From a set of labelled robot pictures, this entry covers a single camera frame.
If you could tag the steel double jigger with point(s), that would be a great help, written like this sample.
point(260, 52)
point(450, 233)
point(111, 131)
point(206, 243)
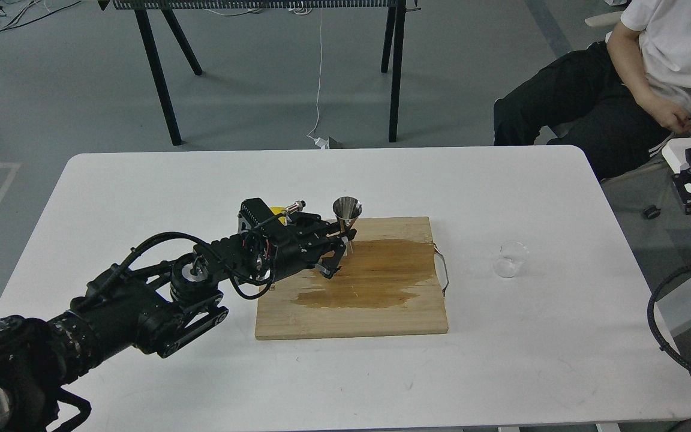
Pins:
point(347, 210)

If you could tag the seated person white shirt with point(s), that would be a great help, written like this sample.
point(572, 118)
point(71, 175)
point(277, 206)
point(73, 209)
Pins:
point(623, 96)

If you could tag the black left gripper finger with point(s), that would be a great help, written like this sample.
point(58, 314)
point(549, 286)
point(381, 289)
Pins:
point(324, 255)
point(309, 225)

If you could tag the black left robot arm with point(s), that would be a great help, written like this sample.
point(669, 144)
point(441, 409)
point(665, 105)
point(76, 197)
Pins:
point(162, 296)

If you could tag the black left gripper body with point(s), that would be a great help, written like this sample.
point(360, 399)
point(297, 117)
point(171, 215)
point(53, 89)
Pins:
point(273, 250)

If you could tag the wooden cutting board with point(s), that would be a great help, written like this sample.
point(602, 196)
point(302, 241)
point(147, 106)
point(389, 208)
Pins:
point(388, 286)

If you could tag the clear glass measuring cup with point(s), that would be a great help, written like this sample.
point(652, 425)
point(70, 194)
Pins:
point(511, 259)

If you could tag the yellow lemon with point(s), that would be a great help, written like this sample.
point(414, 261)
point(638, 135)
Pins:
point(281, 213)

